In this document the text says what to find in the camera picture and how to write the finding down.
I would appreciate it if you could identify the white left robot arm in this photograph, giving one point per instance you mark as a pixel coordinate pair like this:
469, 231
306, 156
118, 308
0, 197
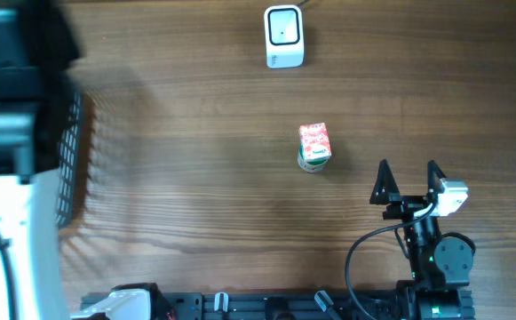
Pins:
40, 109

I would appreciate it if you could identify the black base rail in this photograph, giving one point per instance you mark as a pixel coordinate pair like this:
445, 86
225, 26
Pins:
379, 304

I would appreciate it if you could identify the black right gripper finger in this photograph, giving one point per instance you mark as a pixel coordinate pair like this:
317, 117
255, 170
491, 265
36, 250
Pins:
385, 190
434, 177

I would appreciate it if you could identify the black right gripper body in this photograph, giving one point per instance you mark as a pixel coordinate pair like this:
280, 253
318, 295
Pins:
407, 207

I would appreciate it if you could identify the yogurt bottle red label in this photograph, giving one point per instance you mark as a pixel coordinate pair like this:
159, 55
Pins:
315, 150

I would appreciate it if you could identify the dark grey plastic basket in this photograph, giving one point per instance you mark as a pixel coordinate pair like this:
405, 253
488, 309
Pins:
68, 147

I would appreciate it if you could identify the white barcode scanner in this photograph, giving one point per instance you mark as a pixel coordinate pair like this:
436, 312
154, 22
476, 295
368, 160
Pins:
284, 36

